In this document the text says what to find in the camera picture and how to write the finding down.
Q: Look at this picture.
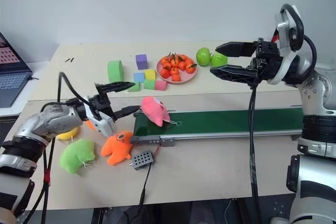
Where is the thin red wire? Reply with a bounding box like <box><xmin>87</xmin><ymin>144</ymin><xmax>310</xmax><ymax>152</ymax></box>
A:
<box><xmin>151</xmin><ymin>144</ymin><xmax>162</xmax><ymax>158</ymax></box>

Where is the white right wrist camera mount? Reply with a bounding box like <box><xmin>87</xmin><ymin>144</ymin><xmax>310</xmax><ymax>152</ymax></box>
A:
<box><xmin>267</xmin><ymin>5</ymin><xmax>305</xmax><ymax>86</ymax></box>

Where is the green foam cube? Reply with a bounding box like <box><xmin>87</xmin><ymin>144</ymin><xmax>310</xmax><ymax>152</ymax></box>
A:
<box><xmin>127</xmin><ymin>81</ymin><xmax>141</xmax><ymax>93</ymax></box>
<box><xmin>143</xmin><ymin>79</ymin><xmax>156</xmax><ymax>91</ymax></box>

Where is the pink foam cube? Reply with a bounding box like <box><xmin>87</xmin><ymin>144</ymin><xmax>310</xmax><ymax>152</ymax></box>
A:
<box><xmin>154</xmin><ymin>80</ymin><xmax>168</xmax><ymax>92</ymax></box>

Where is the green plush toy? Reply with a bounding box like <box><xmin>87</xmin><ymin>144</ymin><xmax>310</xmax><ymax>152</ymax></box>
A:
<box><xmin>59</xmin><ymin>137</ymin><xmax>96</xmax><ymax>175</ymax></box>

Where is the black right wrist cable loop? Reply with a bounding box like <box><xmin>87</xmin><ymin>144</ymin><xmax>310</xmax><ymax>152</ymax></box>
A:
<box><xmin>279</xmin><ymin>3</ymin><xmax>318</xmax><ymax>78</ymax></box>

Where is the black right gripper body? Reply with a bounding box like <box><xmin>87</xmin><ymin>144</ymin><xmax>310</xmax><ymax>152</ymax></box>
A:
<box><xmin>250</xmin><ymin>37</ymin><xmax>284</xmax><ymax>83</ymax></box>

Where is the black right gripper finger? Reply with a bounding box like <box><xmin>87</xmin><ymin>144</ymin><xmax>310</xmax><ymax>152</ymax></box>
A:
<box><xmin>209</xmin><ymin>64</ymin><xmax>260</xmax><ymax>86</ymax></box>
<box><xmin>215</xmin><ymin>41</ymin><xmax>257</xmax><ymax>59</ymax></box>

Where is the grey perforated controller box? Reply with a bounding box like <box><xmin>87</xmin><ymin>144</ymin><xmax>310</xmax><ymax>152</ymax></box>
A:
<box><xmin>128</xmin><ymin>150</ymin><xmax>154</xmax><ymax>172</ymax></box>

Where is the orange plush toy with face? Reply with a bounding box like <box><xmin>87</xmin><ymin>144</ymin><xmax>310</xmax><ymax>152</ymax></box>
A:
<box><xmin>100</xmin><ymin>130</ymin><xmax>135</xmax><ymax>167</ymax></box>

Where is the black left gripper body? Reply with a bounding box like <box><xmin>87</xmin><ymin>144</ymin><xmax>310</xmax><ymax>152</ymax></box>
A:
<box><xmin>88</xmin><ymin>93</ymin><xmax>116</xmax><ymax>120</ymax></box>

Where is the pink plush toy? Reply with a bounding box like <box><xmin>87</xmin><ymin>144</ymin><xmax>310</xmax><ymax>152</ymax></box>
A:
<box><xmin>140</xmin><ymin>96</ymin><xmax>183</xmax><ymax>127</ymax></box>

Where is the purple foam cube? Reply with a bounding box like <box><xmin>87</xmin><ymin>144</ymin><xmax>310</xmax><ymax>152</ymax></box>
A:
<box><xmin>135</xmin><ymin>54</ymin><xmax>148</xmax><ymax>70</ymax></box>

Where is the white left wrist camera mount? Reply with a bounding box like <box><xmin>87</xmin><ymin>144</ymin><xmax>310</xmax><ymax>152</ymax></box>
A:
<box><xmin>86</xmin><ymin>112</ymin><xmax>117</xmax><ymax>138</ymax></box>

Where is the green conveyor belt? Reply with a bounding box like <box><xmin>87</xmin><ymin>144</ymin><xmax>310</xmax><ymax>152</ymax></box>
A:
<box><xmin>130</xmin><ymin>105</ymin><xmax>306</xmax><ymax>148</ymax></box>

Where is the dark laptop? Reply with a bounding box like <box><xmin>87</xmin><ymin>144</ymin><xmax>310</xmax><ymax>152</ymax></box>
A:
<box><xmin>0</xmin><ymin>32</ymin><xmax>34</xmax><ymax>109</ymax></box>

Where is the green foam cylinder block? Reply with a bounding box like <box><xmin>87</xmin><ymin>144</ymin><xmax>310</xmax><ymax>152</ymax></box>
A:
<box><xmin>107</xmin><ymin>59</ymin><xmax>124</xmax><ymax>83</ymax></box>

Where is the green apple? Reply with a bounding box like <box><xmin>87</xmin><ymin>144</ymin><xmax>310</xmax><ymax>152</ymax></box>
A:
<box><xmin>196</xmin><ymin>47</ymin><xmax>212</xmax><ymax>67</ymax></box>
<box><xmin>210</xmin><ymin>52</ymin><xmax>229</xmax><ymax>68</ymax></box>

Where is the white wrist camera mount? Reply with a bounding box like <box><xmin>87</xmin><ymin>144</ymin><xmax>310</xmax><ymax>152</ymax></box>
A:
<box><xmin>267</xmin><ymin>5</ymin><xmax>305</xmax><ymax>86</ymax></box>
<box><xmin>86</xmin><ymin>112</ymin><xmax>117</xmax><ymax>138</ymax></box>

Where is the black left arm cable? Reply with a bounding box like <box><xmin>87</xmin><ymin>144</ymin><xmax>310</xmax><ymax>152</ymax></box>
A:
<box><xmin>23</xmin><ymin>71</ymin><xmax>91</xmax><ymax>224</ymax></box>

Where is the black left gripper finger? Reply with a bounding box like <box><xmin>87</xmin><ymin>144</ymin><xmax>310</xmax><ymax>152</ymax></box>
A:
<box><xmin>112</xmin><ymin>105</ymin><xmax>142</xmax><ymax>122</ymax></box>
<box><xmin>94</xmin><ymin>81</ymin><xmax>136</xmax><ymax>97</ymax></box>

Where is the long black right gripper cable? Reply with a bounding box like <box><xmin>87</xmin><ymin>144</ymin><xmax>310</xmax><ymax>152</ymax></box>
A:
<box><xmin>247</xmin><ymin>83</ymin><xmax>263</xmax><ymax>224</ymax></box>

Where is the yellow plush toy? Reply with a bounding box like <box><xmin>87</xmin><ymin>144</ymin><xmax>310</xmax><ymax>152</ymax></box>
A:
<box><xmin>57</xmin><ymin>126</ymin><xmax>79</xmax><ymax>141</ymax></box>

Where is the yellow foam cube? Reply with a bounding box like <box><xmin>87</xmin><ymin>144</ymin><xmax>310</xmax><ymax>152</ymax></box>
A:
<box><xmin>144</xmin><ymin>69</ymin><xmax>158</xmax><ymax>81</ymax></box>

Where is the black controller power cable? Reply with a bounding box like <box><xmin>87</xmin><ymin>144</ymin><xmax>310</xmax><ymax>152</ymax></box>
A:
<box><xmin>125</xmin><ymin>164</ymin><xmax>153</xmax><ymax>224</ymax></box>

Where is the pink plate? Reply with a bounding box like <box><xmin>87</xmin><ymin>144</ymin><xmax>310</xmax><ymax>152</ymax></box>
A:
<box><xmin>156</xmin><ymin>55</ymin><xmax>198</xmax><ymax>85</ymax></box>

